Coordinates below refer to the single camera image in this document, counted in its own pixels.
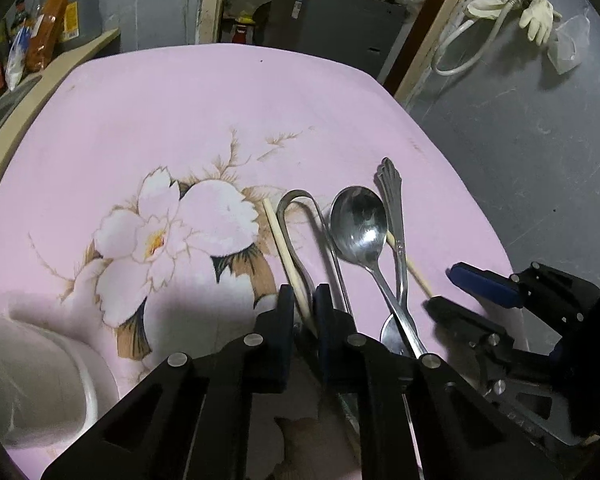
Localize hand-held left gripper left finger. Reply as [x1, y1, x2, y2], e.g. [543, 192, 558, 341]
[40, 284, 301, 480]

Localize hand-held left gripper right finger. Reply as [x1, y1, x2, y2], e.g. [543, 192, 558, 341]
[314, 282, 563, 480]

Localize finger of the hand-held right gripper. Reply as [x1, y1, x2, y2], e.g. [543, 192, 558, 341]
[422, 295, 516, 361]
[446, 261, 526, 310]

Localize steel tongs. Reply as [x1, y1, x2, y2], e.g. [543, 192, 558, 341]
[276, 188, 354, 322]

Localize plain steel spoon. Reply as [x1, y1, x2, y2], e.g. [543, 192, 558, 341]
[329, 185, 428, 359]

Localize steel spoon scalloped handle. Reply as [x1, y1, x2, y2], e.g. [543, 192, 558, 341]
[374, 157, 415, 357]

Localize white plastic utensil holder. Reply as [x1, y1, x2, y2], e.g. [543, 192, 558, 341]
[0, 292, 122, 462]

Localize pink floral cloth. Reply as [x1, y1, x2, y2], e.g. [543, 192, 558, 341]
[0, 43, 527, 480]

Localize hanging clear plastic bag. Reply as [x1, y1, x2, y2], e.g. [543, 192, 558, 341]
[547, 13, 592, 76]

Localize cream rubber gloves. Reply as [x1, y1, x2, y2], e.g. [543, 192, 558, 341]
[467, 0, 564, 46]

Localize grey cabinet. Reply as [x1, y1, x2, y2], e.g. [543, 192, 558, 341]
[269, 0, 409, 84]

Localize white blue packet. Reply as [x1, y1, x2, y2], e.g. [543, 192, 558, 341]
[4, 24, 34, 92]

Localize large oil jug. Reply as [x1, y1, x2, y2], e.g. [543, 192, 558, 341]
[62, 0, 104, 42]

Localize orange packet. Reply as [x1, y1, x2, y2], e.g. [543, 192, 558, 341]
[24, 0, 72, 74]

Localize white hose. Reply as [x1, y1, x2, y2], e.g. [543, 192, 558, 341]
[432, 0, 532, 79]

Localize wooden door frame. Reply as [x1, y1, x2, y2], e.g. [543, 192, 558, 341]
[197, 0, 487, 112]

